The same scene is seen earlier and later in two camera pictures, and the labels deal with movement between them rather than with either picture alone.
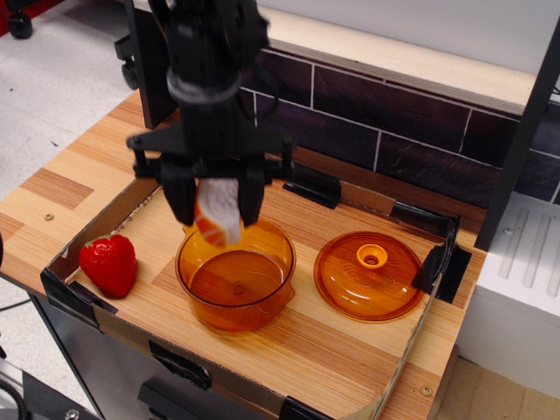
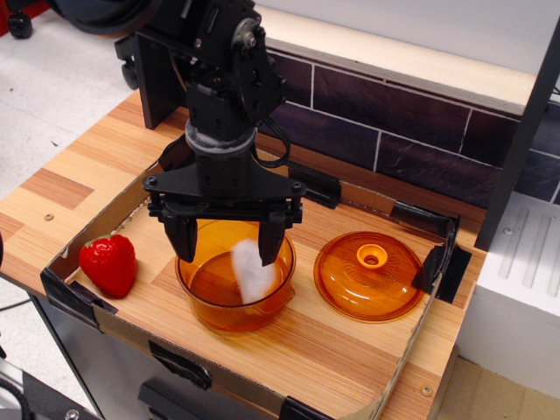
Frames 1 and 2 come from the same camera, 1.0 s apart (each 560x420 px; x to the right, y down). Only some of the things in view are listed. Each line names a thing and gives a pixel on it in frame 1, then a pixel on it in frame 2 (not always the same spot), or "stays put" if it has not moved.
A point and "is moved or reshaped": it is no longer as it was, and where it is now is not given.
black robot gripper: (213, 138) -> (224, 185)
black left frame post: (152, 60) stays put
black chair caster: (20, 25) stays put
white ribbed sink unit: (513, 322) stays put
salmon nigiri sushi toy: (217, 209) is moved or reshaped
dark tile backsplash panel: (458, 145) stays put
